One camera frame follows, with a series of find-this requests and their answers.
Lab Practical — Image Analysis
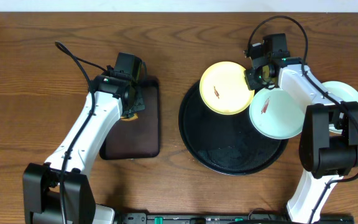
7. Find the yellow green scrub sponge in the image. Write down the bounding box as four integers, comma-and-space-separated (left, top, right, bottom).
121, 113, 138, 121

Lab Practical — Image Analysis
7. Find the yellow plate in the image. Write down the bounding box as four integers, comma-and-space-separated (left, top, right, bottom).
199, 62, 254, 115

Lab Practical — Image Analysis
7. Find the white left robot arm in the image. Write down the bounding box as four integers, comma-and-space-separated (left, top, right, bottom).
22, 69, 140, 223

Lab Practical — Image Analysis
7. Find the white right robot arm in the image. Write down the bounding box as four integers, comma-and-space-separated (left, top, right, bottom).
244, 40, 358, 223

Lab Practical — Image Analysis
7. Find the black rectangular tray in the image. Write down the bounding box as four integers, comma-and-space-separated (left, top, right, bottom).
99, 77, 160, 160

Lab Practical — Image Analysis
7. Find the round black tray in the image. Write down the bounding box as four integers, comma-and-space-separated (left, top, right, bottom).
178, 82, 288, 175

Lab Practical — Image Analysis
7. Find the green plate with red smear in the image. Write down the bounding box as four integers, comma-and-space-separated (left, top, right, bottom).
249, 88, 305, 139

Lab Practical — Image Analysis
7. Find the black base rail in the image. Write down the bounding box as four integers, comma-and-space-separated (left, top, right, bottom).
116, 212, 356, 224

